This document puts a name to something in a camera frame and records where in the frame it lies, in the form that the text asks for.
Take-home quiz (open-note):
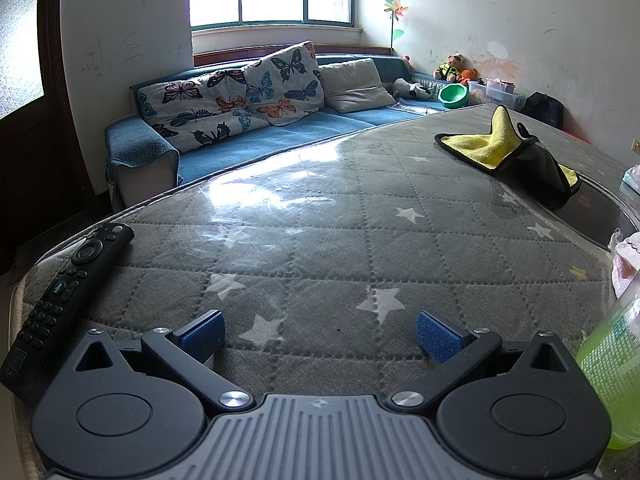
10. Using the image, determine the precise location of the black backpack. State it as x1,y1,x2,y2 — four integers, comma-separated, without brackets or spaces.
522,91,566,128

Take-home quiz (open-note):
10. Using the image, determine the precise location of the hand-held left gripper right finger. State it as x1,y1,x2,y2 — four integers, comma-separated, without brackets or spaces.
390,310,571,408

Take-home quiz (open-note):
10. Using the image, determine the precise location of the black remote control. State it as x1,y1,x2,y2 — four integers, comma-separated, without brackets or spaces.
0,222,136,408

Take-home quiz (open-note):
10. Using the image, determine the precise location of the pale pink towel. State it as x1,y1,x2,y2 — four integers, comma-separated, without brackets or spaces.
607,230,640,301

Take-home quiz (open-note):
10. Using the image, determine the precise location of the colourful pinwheel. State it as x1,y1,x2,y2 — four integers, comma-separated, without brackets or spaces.
382,0,409,56

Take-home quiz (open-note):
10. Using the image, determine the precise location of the butterfly print cushion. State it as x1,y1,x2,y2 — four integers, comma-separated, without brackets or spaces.
242,41,326,128
136,67,261,155

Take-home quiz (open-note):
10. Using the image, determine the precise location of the clear pump bottle green soap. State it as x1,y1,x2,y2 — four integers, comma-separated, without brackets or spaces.
575,287,640,451

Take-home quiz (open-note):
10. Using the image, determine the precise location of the green plastic basin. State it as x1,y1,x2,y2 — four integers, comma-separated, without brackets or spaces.
438,83,470,109

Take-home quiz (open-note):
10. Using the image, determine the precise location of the dark wooden door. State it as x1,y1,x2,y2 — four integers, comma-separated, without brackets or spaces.
0,0,108,261

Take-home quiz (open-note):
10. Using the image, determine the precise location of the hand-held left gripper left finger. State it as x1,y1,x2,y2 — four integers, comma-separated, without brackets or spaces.
72,310,256,411

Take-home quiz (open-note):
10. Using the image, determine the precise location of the black and white plush toy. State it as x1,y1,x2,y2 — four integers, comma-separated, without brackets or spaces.
392,77,433,101

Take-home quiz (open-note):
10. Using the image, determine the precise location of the grey quilted star tablecloth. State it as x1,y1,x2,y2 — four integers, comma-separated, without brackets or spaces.
10,105,640,480

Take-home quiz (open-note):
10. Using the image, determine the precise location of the yellow and grey microfibre cloth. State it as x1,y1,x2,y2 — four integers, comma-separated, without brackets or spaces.
434,105,583,208

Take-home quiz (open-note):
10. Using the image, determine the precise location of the clear storage box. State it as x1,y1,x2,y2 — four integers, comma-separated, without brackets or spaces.
467,77,526,111

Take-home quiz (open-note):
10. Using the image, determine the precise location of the teddy bear plush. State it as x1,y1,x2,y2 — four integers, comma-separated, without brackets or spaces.
432,52,463,83

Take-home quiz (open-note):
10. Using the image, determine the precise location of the blue sofa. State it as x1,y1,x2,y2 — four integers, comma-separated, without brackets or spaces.
104,52,481,211

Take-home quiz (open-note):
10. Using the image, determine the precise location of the beige cushion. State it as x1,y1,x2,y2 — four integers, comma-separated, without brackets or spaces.
319,57,398,113

